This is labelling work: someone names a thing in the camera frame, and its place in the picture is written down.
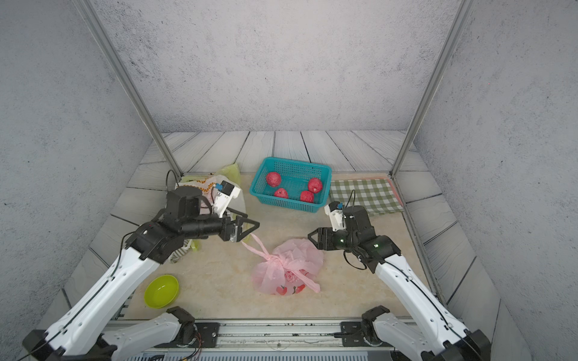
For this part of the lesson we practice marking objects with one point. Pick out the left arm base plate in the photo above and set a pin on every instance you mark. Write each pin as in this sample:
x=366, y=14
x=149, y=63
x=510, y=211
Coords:
x=208, y=333

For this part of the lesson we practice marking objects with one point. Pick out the pink strawberry plastic bag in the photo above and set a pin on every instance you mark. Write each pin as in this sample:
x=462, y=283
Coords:
x=287, y=270

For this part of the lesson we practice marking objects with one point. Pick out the white plastic bag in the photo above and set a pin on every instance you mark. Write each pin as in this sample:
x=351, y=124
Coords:
x=207, y=183

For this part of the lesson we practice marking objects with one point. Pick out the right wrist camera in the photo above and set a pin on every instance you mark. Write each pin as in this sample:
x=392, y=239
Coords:
x=334, y=210

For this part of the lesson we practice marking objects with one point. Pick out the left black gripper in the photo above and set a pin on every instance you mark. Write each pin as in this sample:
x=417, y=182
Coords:
x=226, y=232

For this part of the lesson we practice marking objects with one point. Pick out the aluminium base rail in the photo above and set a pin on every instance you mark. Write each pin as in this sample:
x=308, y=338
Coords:
x=289, y=336

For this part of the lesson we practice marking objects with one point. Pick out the right aluminium frame post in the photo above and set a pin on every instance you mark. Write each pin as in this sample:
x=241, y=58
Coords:
x=448, y=48

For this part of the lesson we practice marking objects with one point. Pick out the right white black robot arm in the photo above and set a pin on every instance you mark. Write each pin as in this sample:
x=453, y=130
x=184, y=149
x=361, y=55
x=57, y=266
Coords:
x=438, y=335

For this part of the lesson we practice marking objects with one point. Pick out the green checkered cloth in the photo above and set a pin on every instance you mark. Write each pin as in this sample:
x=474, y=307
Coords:
x=377, y=195

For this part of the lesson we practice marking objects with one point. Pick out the lime green plastic cup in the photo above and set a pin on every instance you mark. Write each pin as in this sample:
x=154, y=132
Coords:
x=162, y=292

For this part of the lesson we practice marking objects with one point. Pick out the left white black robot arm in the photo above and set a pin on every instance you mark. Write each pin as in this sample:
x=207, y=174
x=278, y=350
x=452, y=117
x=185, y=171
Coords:
x=79, y=334

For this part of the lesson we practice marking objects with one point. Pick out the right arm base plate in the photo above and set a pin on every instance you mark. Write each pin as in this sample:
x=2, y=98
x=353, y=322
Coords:
x=355, y=334

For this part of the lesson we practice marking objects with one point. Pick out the red apple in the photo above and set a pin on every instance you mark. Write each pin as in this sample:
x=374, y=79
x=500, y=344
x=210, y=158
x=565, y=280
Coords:
x=281, y=193
x=307, y=196
x=273, y=179
x=315, y=185

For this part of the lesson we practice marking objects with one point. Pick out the teal plastic basket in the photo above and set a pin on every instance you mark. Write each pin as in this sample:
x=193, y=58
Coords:
x=295, y=176

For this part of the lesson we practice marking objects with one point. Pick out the left aluminium frame post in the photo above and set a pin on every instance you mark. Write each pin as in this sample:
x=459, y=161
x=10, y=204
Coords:
x=97, y=30

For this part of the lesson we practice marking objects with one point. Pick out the yellow-green avocado plastic bag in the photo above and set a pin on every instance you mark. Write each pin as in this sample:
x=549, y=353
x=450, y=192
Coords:
x=230, y=171

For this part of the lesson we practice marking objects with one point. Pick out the aluminium frame post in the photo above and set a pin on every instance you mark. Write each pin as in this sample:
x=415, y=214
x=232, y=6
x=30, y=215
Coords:
x=97, y=30
x=448, y=48

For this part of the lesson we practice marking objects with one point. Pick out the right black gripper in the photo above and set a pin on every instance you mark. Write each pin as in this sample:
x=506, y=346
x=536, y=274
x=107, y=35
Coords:
x=325, y=233

